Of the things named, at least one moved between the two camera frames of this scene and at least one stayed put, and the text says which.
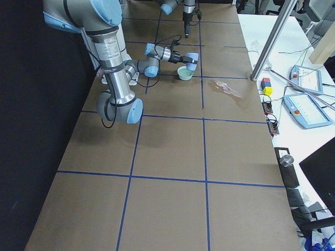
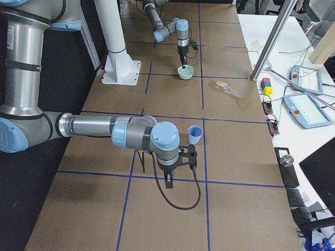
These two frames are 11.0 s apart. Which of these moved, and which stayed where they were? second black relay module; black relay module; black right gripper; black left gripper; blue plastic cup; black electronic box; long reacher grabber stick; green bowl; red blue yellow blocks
Moved: black right gripper; black left gripper; blue plastic cup
Stayed: red blue yellow blocks; second black relay module; black electronic box; black relay module; green bowl; long reacher grabber stick
